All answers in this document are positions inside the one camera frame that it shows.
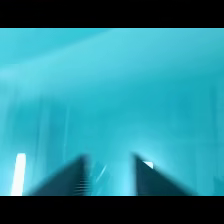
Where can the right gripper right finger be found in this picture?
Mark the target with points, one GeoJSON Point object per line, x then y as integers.
{"type": "Point", "coordinates": [151, 181]}

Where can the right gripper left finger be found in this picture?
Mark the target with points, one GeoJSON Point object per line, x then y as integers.
{"type": "Point", "coordinates": [68, 180]}

